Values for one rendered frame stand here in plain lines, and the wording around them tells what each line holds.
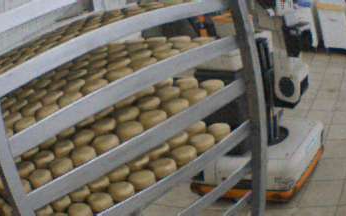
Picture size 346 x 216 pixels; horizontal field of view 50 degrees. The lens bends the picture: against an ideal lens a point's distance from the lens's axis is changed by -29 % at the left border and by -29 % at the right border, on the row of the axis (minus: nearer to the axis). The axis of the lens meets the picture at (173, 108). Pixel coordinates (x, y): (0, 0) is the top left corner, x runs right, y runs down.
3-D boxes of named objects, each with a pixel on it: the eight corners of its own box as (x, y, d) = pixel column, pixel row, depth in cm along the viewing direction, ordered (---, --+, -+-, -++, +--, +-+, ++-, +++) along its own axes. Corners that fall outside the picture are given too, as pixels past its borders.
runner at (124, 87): (234, 44, 97) (231, 31, 96) (245, 45, 96) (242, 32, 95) (-10, 163, 52) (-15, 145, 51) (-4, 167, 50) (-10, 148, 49)
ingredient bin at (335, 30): (324, 56, 520) (314, 3, 497) (327, 47, 572) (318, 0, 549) (352, 58, 493) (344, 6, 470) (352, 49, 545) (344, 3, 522)
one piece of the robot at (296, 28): (280, 56, 206) (271, 14, 199) (296, 46, 226) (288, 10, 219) (305, 59, 196) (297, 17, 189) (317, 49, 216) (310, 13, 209)
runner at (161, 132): (242, 86, 100) (240, 72, 99) (252, 87, 98) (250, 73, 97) (10, 213, 55) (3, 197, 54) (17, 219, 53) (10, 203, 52)
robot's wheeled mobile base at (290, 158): (188, 196, 248) (181, 156, 241) (248, 148, 294) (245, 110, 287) (289, 205, 207) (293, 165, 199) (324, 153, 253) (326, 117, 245)
